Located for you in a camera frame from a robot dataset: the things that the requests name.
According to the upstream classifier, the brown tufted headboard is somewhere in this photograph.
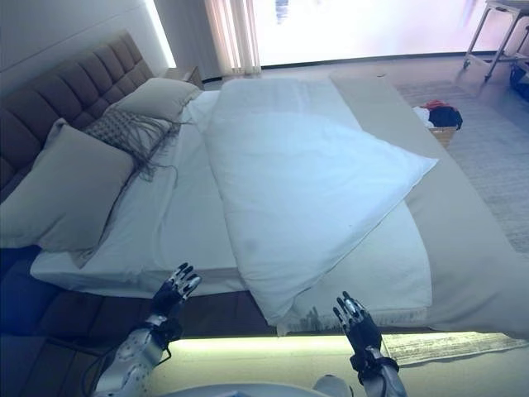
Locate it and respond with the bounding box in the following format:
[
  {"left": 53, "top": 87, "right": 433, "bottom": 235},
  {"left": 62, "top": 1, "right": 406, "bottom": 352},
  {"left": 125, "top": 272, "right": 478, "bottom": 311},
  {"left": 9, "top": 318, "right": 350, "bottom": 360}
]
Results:
[{"left": 0, "top": 32, "right": 156, "bottom": 203}]

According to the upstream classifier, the wooden laundry box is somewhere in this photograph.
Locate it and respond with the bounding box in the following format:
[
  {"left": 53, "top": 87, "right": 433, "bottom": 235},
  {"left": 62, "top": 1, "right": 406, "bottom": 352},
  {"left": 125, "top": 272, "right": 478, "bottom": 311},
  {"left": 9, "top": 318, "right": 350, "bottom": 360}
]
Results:
[{"left": 429, "top": 126, "right": 458, "bottom": 150}]

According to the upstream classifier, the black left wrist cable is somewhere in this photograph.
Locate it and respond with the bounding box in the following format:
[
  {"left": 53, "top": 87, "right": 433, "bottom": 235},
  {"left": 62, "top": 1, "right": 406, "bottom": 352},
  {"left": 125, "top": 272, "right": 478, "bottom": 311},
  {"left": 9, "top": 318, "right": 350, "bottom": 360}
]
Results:
[{"left": 88, "top": 326, "right": 173, "bottom": 381}]

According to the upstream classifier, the wooden nightstand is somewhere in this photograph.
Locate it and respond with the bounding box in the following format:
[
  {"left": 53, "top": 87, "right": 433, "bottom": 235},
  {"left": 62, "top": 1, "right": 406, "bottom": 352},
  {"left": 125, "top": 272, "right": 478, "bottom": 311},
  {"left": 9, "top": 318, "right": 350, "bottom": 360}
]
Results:
[{"left": 164, "top": 65, "right": 203, "bottom": 90}]

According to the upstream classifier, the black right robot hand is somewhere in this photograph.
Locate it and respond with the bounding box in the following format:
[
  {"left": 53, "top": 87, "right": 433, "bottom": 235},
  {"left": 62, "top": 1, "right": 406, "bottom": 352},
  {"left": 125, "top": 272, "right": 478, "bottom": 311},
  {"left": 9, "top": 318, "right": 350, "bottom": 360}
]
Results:
[{"left": 332, "top": 291, "right": 381, "bottom": 359}]

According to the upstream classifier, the large beige pillow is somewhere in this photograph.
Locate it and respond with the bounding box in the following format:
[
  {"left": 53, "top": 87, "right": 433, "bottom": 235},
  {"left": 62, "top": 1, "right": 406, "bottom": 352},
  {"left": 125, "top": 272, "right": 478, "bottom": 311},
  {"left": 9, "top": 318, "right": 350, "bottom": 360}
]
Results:
[
  {"left": 111, "top": 77, "right": 202, "bottom": 123},
  {"left": 0, "top": 117, "right": 136, "bottom": 253}
]

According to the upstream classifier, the metal rolling rack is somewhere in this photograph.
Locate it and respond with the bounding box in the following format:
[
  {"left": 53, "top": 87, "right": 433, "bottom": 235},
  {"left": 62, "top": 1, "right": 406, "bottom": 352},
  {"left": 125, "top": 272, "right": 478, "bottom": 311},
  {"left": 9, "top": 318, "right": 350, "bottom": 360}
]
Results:
[{"left": 462, "top": 0, "right": 529, "bottom": 82}]

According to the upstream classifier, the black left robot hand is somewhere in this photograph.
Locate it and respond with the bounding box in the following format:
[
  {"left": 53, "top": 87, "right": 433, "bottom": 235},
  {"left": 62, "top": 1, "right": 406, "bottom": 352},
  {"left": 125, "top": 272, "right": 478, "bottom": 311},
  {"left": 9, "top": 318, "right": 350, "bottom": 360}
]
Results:
[{"left": 150, "top": 262, "right": 203, "bottom": 322}]

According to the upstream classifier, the black garment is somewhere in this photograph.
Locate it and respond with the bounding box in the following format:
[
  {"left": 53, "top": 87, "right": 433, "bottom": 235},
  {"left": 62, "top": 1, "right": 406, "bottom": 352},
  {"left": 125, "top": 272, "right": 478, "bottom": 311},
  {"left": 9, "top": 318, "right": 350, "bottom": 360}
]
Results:
[{"left": 427, "top": 105, "right": 464, "bottom": 130}]

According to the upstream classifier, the sheer beige curtain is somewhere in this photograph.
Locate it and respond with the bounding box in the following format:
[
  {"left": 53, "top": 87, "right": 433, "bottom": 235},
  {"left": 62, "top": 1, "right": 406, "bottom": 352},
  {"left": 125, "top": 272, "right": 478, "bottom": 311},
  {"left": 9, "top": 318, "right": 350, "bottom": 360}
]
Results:
[{"left": 204, "top": 0, "right": 261, "bottom": 69}]

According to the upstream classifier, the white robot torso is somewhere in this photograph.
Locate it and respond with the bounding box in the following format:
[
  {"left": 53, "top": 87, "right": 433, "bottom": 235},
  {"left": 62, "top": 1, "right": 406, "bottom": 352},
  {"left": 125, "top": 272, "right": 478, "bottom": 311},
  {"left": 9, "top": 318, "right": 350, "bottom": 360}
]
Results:
[{"left": 136, "top": 374, "right": 352, "bottom": 397}]

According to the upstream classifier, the white duvet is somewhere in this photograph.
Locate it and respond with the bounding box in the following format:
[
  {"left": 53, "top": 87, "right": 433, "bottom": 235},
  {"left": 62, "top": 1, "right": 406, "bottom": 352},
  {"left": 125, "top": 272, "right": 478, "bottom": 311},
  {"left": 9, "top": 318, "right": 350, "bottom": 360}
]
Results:
[{"left": 204, "top": 78, "right": 439, "bottom": 328}]

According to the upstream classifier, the woven fringed cushion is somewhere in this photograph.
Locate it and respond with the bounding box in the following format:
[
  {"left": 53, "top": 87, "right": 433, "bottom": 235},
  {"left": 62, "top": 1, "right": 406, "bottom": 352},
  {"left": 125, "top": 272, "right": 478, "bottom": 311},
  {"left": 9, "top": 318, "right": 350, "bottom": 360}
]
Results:
[{"left": 82, "top": 108, "right": 179, "bottom": 183}]

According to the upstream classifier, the beige bed blanket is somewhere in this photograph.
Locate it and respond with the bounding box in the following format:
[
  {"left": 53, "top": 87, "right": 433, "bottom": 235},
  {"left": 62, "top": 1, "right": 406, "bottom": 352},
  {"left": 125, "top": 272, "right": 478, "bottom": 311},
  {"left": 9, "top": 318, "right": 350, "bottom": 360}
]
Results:
[{"left": 328, "top": 68, "right": 529, "bottom": 340}]

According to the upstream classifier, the striped grey rug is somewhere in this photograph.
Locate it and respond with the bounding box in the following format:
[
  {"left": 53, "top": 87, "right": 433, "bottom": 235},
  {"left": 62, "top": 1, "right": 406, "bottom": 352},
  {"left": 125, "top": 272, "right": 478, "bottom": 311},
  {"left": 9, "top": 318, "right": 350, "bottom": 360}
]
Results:
[{"left": 382, "top": 80, "right": 529, "bottom": 369}]

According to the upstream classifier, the white bed sheet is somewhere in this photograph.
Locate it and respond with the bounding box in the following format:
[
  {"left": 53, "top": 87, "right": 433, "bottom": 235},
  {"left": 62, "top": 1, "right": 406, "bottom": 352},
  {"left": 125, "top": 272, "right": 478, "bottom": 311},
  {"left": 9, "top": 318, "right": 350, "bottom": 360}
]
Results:
[{"left": 31, "top": 88, "right": 249, "bottom": 299}]

